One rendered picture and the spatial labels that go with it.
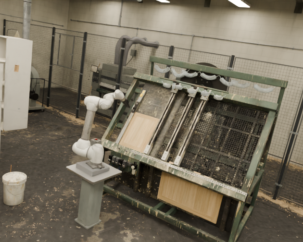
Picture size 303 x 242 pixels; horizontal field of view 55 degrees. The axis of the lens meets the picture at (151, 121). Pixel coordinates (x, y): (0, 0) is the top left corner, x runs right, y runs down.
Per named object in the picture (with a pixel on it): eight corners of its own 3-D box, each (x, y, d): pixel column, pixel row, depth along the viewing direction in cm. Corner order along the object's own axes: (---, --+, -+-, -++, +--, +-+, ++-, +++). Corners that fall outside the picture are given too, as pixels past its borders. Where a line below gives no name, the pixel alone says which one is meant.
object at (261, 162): (213, 154, 434) (226, 99, 413) (216, 151, 446) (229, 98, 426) (260, 170, 401) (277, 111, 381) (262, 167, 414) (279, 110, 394)
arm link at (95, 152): (99, 164, 352) (103, 148, 348) (85, 161, 355) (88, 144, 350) (104, 161, 368) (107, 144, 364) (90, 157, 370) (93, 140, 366)
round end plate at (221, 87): (173, 106, 484) (183, 58, 465) (175, 105, 489) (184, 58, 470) (219, 118, 448) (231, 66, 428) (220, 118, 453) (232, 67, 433)
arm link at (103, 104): (113, 99, 360) (103, 96, 361) (108, 102, 343) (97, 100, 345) (111, 109, 364) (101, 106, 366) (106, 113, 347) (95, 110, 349)
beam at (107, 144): (101, 147, 442) (97, 144, 433) (105, 140, 446) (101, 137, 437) (245, 204, 340) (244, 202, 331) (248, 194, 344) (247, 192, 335)
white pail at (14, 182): (-4, 199, 395) (-3, 167, 384) (17, 192, 419) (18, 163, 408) (8, 209, 378) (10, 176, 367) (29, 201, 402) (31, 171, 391)
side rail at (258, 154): (241, 191, 348) (241, 189, 339) (269, 114, 380) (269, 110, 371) (248, 194, 344) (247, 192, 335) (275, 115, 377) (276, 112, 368)
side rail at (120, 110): (105, 140, 446) (101, 137, 436) (136, 82, 478) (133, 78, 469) (107, 141, 443) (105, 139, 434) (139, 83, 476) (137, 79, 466)
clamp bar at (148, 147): (143, 153, 407) (137, 147, 387) (177, 84, 442) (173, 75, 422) (149, 156, 402) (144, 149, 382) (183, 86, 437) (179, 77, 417)
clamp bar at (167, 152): (161, 160, 394) (155, 154, 373) (194, 88, 429) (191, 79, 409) (167, 162, 389) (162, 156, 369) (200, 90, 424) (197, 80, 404)
